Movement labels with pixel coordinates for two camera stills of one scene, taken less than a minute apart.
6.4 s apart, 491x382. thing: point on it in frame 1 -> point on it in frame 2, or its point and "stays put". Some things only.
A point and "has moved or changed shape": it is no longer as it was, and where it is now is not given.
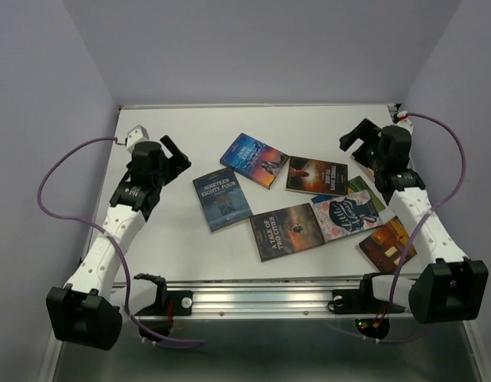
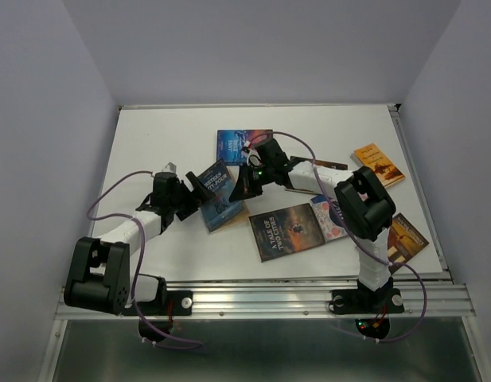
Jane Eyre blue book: [255, 160] has moved or changed shape
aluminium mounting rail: [271, 298] stays put
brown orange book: [383, 247] stays put
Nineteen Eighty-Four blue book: [222, 199] has moved or changed shape
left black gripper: [179, 162] -> [194, 201]
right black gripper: [365, 129] -> [244, 187]
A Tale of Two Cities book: [285, 231] stays put
